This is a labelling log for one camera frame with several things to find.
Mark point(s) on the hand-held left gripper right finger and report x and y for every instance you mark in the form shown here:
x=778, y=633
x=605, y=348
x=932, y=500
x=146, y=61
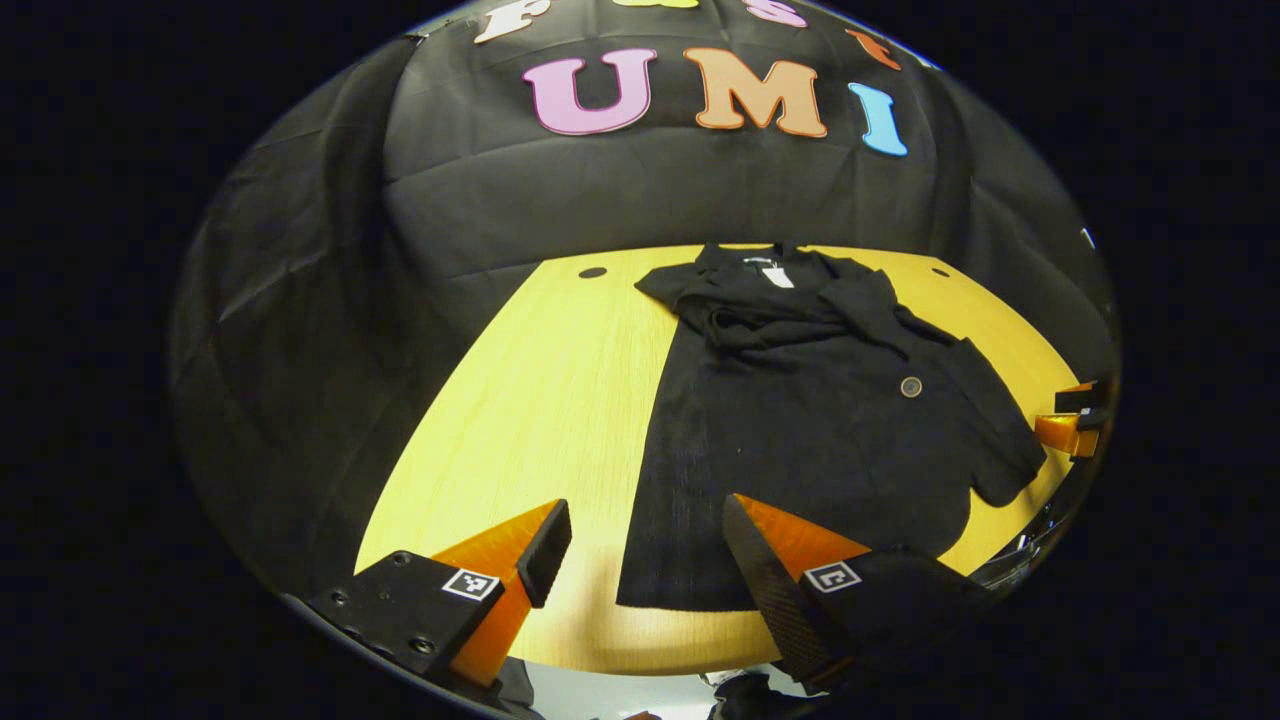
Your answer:
x=775, y=600

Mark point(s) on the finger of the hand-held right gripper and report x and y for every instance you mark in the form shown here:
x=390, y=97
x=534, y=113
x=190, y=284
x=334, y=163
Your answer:
x=1080, y=400
x=1060, y=432

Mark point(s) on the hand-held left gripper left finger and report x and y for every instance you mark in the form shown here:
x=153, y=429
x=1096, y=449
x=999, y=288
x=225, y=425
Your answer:
x=548, y=550

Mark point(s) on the black button shirt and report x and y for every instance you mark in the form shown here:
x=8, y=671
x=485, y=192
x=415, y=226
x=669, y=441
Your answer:
x=800, y=430

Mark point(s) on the black backdrop cloth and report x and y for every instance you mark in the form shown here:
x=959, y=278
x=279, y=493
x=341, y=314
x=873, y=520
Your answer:
x=450, y=200

